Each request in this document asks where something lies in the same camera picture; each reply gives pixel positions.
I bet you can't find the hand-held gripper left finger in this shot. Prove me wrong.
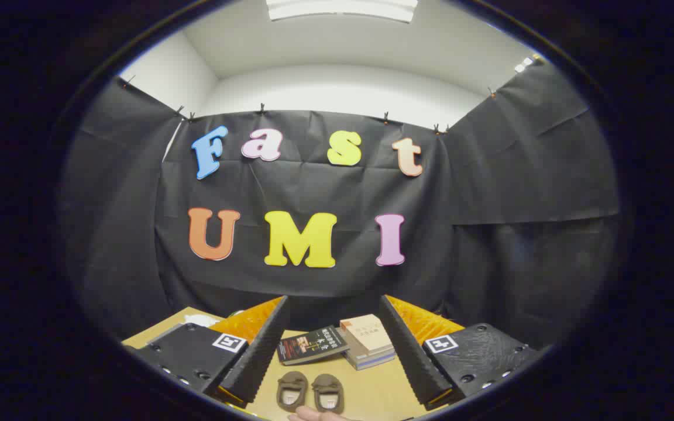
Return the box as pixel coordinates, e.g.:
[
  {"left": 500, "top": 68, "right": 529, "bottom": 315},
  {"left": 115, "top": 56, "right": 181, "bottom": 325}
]
[{"left": 122, "top": 295, "right": 290, "bottom": 410}]

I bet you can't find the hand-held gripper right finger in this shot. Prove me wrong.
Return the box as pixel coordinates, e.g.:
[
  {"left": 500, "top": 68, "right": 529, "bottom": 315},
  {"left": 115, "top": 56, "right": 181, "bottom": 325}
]
[{"left": 379, "top": 294, "right": 542, "bottom": 412}]

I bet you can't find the brown fuzzy slipper shoe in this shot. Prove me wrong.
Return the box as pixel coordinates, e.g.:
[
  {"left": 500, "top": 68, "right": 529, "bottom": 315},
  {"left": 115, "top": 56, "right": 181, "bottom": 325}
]
[
  {"left": 276, "top": 371, "right": 310, "bottom": 413},
  {"left": 311, "top": 374, "right": 346, "bottom": 415}
]

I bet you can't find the blue cover book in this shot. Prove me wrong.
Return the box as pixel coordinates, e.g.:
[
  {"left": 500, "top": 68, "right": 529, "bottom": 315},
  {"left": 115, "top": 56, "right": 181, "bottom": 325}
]
[{"left": 356, "top": 354, "right": 397, "bottom": 371}]

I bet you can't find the pale book with white label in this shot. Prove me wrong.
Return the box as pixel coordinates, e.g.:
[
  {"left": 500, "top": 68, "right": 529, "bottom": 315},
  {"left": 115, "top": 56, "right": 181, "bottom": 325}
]
[{"left": 346, "top": 342, "right": 396, "bottom": 364}]

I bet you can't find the beige cover book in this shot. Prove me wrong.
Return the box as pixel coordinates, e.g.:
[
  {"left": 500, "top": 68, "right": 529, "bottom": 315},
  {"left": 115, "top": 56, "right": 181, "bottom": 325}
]
[{"left": 340, "top": 314, "right": 395, "bottom": 353}]

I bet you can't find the black cover book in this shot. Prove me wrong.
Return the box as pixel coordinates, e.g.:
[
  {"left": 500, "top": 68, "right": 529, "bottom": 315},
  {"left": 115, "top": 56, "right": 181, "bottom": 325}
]
[{"left": 277, "top": 325, "right": 350, "bottom": 366}]

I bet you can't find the black backdrop cloth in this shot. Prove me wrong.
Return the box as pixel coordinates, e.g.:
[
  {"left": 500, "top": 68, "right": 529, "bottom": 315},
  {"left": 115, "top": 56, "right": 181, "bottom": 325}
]
[{"left": 59, "top": 58, "right": 621, "bottom": 351}]

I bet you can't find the row of small cloth clips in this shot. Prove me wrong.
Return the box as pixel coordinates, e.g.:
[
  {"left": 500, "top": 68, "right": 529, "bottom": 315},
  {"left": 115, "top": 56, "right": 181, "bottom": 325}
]
[{"left": 121, "top": 75, "right": 497, "bottom": 134}]

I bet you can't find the small ceiling light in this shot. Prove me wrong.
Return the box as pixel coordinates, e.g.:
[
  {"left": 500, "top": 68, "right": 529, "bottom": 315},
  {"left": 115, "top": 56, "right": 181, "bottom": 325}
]
[{"left": 514, "top": 54, "right": 544, "bottom": 74}]

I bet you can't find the ceiling light panel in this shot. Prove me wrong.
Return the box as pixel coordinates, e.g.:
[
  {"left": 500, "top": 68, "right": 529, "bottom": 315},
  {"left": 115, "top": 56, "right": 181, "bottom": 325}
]
[{"left": 266, "top": 0, "right": 419, "bottom": 23}]

